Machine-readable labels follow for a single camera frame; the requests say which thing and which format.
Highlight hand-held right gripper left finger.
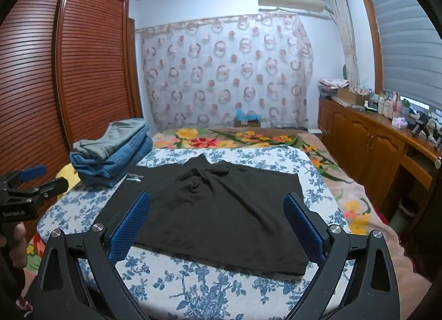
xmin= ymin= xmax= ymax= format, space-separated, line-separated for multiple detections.
xmin=28 ymin=191 xmax=152 ymax=320

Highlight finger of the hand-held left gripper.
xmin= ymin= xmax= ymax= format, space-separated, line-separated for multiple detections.
xmin=0 ymin=165 xmax=48 ymax=189
xmin=14 ymin=177 xmax=70 ymax=203

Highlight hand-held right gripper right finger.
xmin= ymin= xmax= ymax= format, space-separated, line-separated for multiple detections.
xmin=283 ymin=192 xmax=415 ymax=320

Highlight black pants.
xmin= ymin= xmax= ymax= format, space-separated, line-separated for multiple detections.
xmin=90 ymin=154 xmax=309 ymax=276

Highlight folded grey pants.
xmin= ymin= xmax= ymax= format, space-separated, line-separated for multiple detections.
xmin=72 ymin=119 xmax=147 ymax=160

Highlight person's left hand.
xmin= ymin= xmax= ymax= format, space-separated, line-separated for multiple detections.
xmin=0 ymin=221 xmax=28 ymax=274

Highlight yellow plush toy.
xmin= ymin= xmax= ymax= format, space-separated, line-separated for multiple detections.
xmin=57 ymin=163 xmax=81 ymax=200

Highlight colourful floral blanket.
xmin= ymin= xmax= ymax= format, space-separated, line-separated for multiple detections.
xmin=26 ymin=127 xmax=432 ymax=307

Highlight blue floral white sheet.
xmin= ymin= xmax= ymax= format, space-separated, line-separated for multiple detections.
xmin=36 ymin=146 xmax=356 ymax=320

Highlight grey waste bin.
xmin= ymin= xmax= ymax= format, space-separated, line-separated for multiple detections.
xmin=390 ymin=199 xmax=420 ymax=238

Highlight wooden sideboard cabinet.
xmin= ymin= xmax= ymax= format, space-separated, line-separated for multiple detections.
xmin=318 ymin=96 xmax=442 ymax=238

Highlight wooden louvered wardrobe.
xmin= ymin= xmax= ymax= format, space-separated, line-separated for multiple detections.
xmin=0 ymin=0 xmax=146 ymax=196

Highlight open cardboard box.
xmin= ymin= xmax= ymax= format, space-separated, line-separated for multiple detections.
xmin=336 ymin=87 xmax=370 ymax=107

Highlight floral cloth stack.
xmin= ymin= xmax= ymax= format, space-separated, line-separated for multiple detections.
xmin=318 ymin=78 xmax=351 ymax=100

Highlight circle-patterned sheer curtain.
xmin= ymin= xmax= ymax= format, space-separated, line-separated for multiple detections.
xmin=135 ymin=13 xmax=313 ymax=131

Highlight beige window curtain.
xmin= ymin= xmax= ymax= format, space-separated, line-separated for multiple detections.
xmin=325 ymin=0 xmax=361 ymax=88

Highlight grey window blind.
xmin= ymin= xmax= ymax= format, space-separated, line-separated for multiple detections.
xmin=361 ymin=0 xmax=442 ymax=100

